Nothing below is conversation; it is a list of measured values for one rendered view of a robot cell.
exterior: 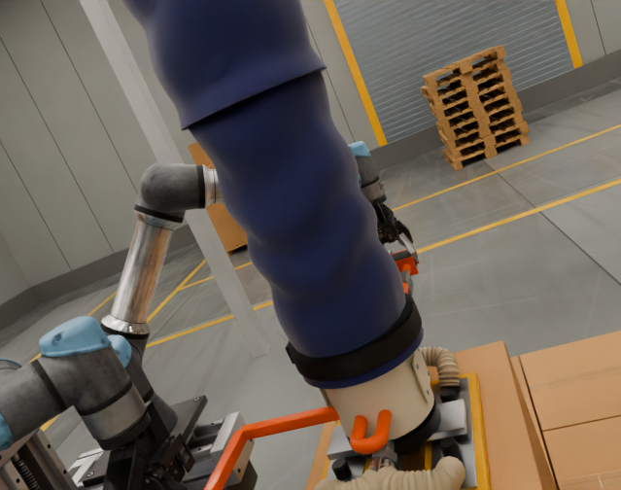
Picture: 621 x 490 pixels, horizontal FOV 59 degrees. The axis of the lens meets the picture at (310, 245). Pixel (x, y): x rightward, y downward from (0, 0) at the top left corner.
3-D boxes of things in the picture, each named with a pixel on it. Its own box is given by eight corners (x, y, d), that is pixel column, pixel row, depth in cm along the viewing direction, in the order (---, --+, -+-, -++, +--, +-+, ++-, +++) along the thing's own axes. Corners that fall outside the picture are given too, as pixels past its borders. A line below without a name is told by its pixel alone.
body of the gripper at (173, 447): (199, 465, 79) (161, 396, 76) (173, 510, 71) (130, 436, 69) (156, 473, 82) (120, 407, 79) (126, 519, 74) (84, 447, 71)
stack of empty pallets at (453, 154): (535, 141, 714) (504, 44, 684) (453, 171, 739) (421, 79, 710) (513, 130, 836) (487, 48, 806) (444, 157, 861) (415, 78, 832)
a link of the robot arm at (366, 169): (330, 152, 143) (359, 139, 145) (346, 191, 145) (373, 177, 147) (339, 151, 135) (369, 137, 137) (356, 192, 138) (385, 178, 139)
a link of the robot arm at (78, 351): (25, 341, 71) (87, 308, 75) (67, 411, 73) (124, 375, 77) (33, 350, 64) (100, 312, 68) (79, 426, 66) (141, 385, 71)
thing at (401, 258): (418, 273, 145) (412, 257, 144) (392, 281, 148) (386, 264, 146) (419, 262, 153) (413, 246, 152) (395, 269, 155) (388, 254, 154)
